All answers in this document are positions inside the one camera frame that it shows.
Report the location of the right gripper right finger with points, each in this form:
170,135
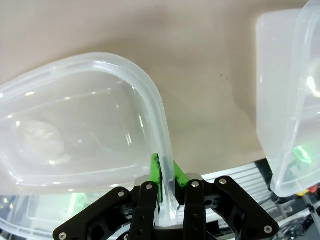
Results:
197,212

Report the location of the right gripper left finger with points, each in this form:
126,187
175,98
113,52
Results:
146,212

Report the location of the large clear plastic bin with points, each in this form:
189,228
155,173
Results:
100,59

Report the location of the small clear plastic bin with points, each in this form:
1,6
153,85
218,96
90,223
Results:
277,75

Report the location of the aluminium frame rail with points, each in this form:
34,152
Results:
237,175

